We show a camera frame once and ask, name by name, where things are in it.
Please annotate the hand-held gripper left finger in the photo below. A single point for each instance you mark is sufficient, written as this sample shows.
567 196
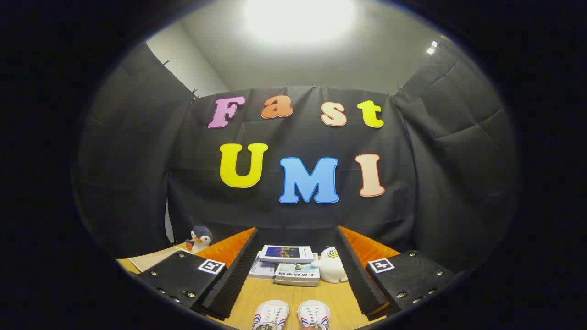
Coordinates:
234 279

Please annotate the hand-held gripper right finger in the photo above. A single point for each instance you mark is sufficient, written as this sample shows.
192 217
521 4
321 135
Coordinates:
355 275

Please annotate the white canvas shoe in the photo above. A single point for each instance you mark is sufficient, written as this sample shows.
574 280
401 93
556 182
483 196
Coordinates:
314 314
270 314

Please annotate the beige fabric storage box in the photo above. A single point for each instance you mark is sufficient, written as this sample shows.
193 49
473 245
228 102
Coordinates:
156 259

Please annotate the white duck plush toy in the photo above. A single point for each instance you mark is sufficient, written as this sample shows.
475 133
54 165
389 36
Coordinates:
330 270

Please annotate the thin white text-covered book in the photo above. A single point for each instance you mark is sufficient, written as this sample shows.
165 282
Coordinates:
261 271

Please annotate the grey penguin plush toy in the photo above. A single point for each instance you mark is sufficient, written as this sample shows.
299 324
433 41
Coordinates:
201 238

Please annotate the thick white book, pale picture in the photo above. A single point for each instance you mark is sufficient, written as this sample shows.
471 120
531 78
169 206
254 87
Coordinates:
298 273

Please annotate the book with blue cover picture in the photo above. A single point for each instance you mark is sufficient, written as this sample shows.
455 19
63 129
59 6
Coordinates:
284 252

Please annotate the dark-covered book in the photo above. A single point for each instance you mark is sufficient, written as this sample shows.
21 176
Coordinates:
293 283

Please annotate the black backdrop cloth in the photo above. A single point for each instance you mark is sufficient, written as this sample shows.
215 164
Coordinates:
192 160

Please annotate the small ceiling spotlight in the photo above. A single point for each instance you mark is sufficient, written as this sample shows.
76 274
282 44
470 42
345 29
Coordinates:
431 48

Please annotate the large ceiling light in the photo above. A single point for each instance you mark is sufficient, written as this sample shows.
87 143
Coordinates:
298 18

